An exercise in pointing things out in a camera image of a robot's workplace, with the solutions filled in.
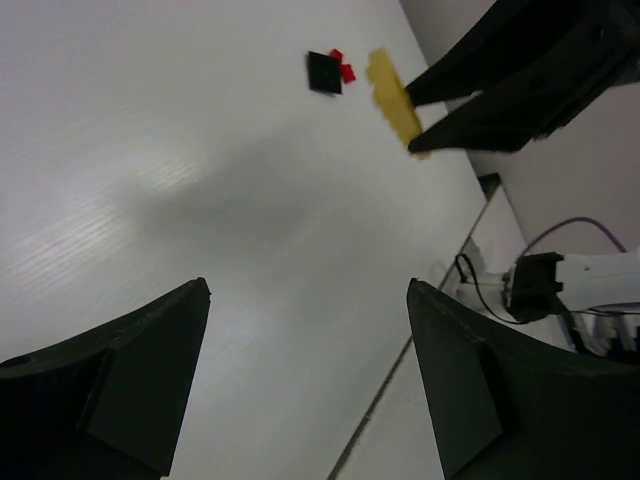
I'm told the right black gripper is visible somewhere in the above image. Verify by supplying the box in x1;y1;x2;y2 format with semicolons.
405;1;639;153

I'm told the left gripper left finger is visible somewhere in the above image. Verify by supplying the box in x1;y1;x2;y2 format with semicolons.
1;278;210;479

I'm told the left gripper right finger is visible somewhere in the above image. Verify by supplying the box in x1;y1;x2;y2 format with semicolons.
406;279;639;479

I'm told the long yellow lego brick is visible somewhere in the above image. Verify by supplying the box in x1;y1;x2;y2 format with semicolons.
366;48;423;148

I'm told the small red lego piece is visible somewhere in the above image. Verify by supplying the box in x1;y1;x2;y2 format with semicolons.
329;49;344;65
340;64;356;84

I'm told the black square lego plate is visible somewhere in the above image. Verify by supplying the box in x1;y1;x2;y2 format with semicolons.
306;51;342;95

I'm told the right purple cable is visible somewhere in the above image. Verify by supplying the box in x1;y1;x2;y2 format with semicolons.
524;216;628;257

